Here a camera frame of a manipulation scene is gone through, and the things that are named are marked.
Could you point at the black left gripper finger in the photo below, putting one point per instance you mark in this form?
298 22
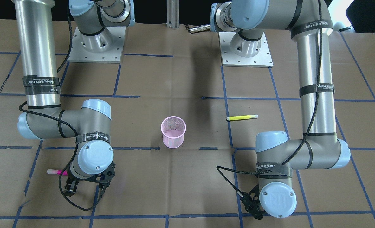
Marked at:
256 212

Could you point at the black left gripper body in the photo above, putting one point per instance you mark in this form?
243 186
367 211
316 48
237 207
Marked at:
255 210

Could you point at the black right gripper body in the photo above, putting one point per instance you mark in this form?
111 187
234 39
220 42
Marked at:
70 184

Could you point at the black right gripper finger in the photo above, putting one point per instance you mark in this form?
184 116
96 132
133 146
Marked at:
71 186
102 187

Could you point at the pink pen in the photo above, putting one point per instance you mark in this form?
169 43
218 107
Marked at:
57 172

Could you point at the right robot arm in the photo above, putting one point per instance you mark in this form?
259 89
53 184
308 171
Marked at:
44 119

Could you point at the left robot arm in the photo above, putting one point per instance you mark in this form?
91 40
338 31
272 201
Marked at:
310 25

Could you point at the pink mesh cup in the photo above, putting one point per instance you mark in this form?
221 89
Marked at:
173 129

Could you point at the yellow pen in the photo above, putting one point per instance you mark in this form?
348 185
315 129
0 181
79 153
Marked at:
242 117

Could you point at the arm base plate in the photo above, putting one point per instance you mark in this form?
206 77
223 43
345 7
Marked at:
106 47
237 52

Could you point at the aluminium frame post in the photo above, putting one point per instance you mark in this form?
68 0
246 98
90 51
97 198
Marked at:
172 9

